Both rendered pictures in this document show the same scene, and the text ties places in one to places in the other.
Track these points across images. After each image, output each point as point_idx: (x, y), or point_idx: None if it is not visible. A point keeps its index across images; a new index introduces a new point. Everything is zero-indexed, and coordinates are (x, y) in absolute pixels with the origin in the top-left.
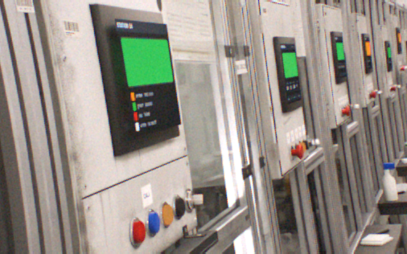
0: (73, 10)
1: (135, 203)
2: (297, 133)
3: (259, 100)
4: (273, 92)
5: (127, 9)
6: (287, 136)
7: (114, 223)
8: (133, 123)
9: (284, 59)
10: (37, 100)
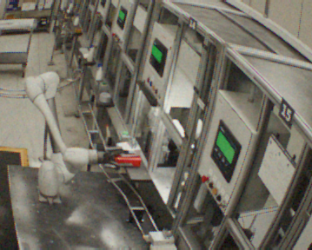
0: (154, 36)
1: (150, 75)
2: (219, 186)
3: (207, 132)
4: (209, 137)
5: (159, 42)
6: (210, 170)
7: (147, 73)
8: (149, 59)
9: (220, 135)
10: (148, 44)
